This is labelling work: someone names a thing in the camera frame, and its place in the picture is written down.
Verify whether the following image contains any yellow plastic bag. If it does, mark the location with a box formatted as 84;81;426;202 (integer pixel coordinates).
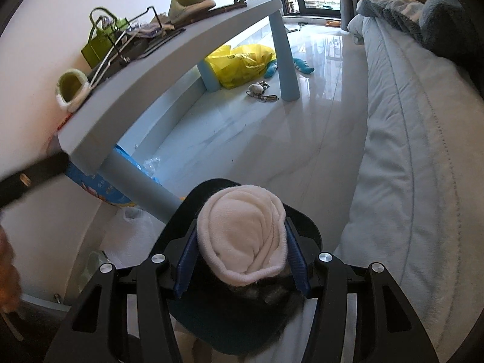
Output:
204;44;276;89

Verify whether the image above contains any clear crumpled plastic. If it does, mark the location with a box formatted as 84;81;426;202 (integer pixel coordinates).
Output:
142;155;162;177

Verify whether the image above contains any black wire rack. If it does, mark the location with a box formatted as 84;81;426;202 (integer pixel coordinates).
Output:
89;5;186;84

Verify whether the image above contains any dark wooden stick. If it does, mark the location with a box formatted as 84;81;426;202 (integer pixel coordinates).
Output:
185;0;248;23

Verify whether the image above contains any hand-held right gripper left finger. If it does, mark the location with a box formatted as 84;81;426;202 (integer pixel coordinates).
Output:
43;227;201;363

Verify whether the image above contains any white plastic bag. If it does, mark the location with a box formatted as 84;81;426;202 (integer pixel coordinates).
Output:
102;206;167;269

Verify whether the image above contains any green fluffy slipper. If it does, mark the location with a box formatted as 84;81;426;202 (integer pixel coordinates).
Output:
56;69;91;112
166;0;216;27

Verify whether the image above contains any grey-blue table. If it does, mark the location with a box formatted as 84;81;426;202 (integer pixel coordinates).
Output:
57;0;301;224

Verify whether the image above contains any blue printed fleece blanket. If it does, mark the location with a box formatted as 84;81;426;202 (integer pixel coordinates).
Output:
357;0;481;80

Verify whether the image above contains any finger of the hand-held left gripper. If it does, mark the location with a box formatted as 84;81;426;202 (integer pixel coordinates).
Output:
0;152;71;209

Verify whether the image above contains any green bag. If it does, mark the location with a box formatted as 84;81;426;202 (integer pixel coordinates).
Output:
81;8;131;68

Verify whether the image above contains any blue printed plastic bag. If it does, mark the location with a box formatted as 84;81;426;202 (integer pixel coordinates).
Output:
66;144;163;207

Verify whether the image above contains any small grey keychain toy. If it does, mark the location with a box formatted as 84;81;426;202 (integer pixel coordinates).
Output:
246;81;278;103

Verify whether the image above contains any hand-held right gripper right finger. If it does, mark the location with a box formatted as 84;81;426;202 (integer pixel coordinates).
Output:
285;219;441;363

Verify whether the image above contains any person's left hand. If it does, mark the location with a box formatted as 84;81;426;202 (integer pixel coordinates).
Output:
0;225;21;312

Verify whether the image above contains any blue plush toy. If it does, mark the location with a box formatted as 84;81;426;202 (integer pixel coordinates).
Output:
265;57;315;78

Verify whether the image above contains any grey bed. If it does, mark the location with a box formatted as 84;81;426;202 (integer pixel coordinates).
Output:
333;0;484;356

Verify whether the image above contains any white sock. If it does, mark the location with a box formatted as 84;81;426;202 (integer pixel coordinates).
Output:
197;184;288;287

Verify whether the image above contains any black trash bin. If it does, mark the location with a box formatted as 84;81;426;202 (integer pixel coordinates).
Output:
159;178;324;363

